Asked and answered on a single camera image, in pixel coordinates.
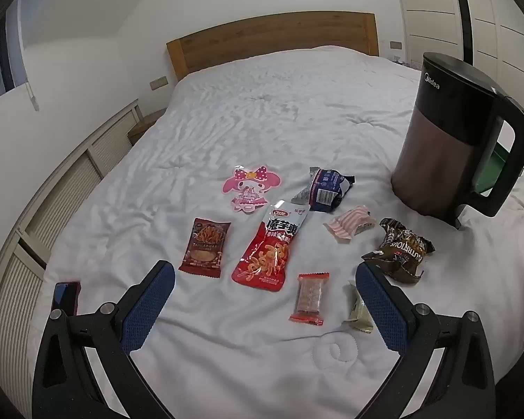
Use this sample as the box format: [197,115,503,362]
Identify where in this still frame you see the brown snack packet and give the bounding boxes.
[362,217,436,286]

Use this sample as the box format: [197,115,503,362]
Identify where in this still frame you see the green box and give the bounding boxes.
[475,139,510,193]

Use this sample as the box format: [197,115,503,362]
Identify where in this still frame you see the white quilt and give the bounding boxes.
[26,45,524,419]

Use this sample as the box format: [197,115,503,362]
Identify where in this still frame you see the white wardrobe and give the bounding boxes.
[393,0,524,110]

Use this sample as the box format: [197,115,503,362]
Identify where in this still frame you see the white louvred cabinet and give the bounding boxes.
[0,98,141,419]

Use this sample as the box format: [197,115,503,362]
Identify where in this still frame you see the pink cartoon snack packet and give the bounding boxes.
[221,164,284,214]

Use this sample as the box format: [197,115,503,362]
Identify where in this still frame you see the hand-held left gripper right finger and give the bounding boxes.
[355,263,496,419]

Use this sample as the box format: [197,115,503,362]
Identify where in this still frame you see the phone with red case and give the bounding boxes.
[51,281,81,316]

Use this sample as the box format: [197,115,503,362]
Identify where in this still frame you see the dark blue snack packet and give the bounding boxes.
[292,167,356,213]

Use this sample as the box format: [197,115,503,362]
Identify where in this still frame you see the white curtain wand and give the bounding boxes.
[25,81,40,111]

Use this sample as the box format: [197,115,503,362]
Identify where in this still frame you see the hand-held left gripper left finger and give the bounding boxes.
[32,260,176,419]

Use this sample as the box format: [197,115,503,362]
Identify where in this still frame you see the black and brown electric kettle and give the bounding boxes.
[391,51,524,230]

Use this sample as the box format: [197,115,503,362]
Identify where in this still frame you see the small orange snack packet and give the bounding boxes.
[289,273,330,326]

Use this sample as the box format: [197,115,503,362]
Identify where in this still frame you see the pink striped snack packet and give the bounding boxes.
[323,205,376,244]

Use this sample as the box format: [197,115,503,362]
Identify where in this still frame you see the wooden nightstand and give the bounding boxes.
[128,108,169,146]

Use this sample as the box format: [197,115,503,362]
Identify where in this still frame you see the long red snack packet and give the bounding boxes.
[231,201,311,293]

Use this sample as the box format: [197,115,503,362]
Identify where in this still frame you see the dark red snack packet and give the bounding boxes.
[178,217,232,278]

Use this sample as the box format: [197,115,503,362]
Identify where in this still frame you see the small beige snack packet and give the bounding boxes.
[341,281,374,335]

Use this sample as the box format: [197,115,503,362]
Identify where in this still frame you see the wooden headboard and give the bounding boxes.
[166,11,380,82]

